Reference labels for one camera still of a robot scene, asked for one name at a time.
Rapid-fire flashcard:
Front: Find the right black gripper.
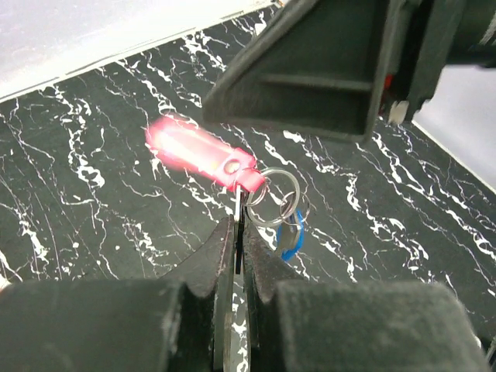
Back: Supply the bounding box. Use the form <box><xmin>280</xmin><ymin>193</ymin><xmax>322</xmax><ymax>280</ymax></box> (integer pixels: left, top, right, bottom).
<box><xmin>379</xmin><ymin>1</ymin><xmax>495</xmax><ymax>124</ymax></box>

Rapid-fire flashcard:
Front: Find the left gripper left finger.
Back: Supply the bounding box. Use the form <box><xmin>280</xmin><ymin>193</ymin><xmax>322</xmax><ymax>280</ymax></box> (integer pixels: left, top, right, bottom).
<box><xmin>1</xmin><ymin>217</ymin><xmax>236</xmax><ymax>371</ymax></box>

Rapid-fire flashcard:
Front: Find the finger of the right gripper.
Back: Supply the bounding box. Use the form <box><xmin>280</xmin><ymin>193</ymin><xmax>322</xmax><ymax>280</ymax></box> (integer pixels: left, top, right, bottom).
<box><xmin>202</xmin><ymin>1</ymin><xmax>399</xmax><ymax>142</ymax></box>

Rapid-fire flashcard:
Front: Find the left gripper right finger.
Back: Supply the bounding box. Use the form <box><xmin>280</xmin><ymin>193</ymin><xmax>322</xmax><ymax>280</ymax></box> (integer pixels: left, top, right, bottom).
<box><xmin>243</xmin><ymin>225</ymin><xmax>490</xmax><ymax>371</ymax></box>

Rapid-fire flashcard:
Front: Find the blue key tag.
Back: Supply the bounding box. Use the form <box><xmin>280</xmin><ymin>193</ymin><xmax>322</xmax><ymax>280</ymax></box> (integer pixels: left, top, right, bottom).
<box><xmin>276</xmin><ymin>191</ymin><xmax>311</xmax><ymax>262</ymax></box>

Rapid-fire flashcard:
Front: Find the pink lanyard strap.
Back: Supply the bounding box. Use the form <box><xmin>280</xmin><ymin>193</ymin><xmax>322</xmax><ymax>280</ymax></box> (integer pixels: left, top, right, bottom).
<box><xmin>145</xmin><ymin>114</ymin><xmax>301</xmax><ymax>229</ymax></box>

